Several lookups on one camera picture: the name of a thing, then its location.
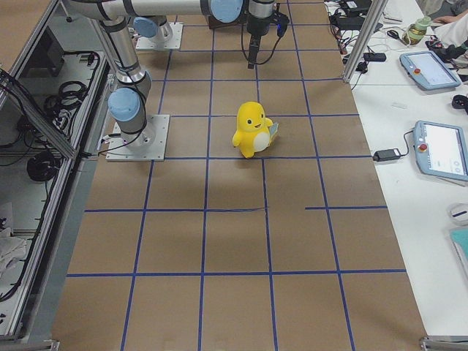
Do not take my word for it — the black power adapter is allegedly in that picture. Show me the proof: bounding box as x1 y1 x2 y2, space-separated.
372 148 402 162

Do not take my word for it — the white computer mouse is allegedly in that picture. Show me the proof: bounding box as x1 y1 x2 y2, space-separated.
448 203 467 226

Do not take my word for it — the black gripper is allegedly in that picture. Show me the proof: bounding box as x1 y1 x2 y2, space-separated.
246 0 289 69

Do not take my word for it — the blue teach pendant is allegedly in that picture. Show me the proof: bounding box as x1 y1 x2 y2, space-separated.
399 51 461 91
412 121 467 184

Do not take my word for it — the far blue teach pendant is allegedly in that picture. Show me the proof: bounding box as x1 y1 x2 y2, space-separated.
399 51 461 91

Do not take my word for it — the aluminium frame post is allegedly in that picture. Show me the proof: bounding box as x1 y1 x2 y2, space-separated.
342 0 388 83

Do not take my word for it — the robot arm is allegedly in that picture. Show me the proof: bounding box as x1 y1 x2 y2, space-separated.
71 1 214 151
200 0 290 69

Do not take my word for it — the near blue teach pendant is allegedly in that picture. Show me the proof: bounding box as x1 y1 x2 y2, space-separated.
412 121 467 184

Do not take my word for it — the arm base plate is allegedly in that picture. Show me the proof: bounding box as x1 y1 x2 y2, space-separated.
134 18 184 51
105 115 170 162

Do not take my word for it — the green water bottle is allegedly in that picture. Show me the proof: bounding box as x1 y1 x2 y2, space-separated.
401 16 431 45

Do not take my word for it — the yellow dinosaur plush toy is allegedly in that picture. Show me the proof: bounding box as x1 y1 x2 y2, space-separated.
232 102 279 159

